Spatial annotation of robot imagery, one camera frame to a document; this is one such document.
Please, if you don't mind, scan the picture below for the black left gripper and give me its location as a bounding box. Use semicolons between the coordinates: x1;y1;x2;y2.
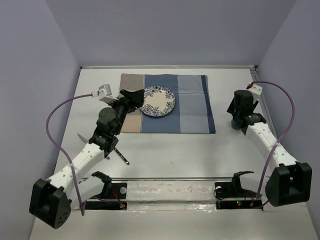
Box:
105;89;144;136

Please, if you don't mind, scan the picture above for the green mug white inside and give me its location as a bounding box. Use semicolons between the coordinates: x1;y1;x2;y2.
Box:
231;119;244;131

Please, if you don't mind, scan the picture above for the blue floral plate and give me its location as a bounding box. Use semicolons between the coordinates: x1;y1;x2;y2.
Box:
139;85;176;117

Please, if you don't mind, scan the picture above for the blue patchwork cloth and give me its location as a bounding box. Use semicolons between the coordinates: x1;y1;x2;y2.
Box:
119;73;216;134

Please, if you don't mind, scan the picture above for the black-handled fork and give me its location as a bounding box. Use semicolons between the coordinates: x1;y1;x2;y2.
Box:
114;148;130;165

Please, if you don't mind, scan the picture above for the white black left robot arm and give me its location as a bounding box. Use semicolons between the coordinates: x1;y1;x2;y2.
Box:
29;85;145;229

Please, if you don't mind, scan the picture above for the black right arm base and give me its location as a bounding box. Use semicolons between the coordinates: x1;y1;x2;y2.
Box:
213;170;263;210

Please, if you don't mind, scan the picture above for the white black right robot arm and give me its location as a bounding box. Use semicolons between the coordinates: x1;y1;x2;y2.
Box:
227;90;312;207

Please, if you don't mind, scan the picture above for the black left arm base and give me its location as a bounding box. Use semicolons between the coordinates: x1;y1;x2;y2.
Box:
84;171;128;211

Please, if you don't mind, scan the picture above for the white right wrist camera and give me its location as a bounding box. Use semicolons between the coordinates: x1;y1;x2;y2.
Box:
246;81;263;98

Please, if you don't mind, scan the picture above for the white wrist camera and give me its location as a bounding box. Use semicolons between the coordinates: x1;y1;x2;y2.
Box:
91;84;119;105
246;81;263;98

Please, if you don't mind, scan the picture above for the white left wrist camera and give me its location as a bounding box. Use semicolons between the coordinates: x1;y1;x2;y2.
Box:
91;84;119;105

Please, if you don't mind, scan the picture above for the black-handled steak knife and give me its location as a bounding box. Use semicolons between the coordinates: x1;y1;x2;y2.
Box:
76;133;111;160

